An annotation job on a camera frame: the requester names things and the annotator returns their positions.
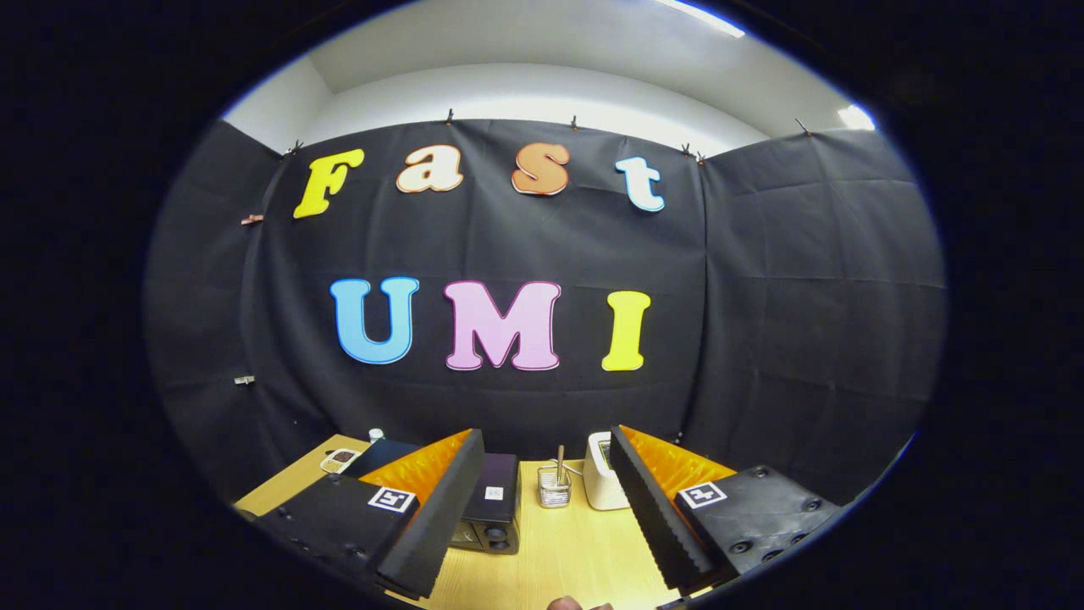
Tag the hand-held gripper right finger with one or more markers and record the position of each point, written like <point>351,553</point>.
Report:
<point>652,525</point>

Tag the dark blue flat box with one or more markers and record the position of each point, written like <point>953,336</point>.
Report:
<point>381,453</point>

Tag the white pop-up toaster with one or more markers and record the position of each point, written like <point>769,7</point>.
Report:
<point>600,487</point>

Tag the black toaster oven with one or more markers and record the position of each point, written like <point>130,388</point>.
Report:
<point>495,508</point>

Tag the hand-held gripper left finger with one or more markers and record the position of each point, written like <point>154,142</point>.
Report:
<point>432,529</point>

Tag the small ceiling light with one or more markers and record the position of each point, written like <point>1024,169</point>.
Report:
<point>856,118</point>

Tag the wooden stick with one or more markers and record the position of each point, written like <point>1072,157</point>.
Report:
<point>561,462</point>

